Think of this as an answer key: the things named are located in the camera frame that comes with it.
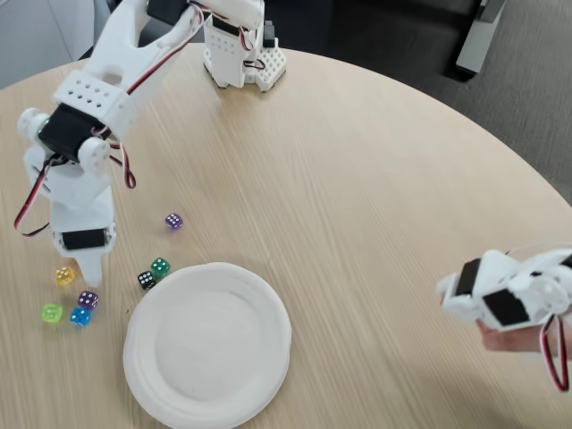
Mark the blue translucent die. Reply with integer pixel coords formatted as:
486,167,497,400
69,306,92,328

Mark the white cabinet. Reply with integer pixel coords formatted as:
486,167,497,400
0,0,113,89

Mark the white paper plate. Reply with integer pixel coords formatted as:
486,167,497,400
122,261,293,429

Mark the yellow translucent die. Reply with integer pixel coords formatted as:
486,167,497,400
54,265,76,288

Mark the grey desk leg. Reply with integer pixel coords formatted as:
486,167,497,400
455,0,506,81

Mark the person's hand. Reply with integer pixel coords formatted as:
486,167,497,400
476,311,572,358

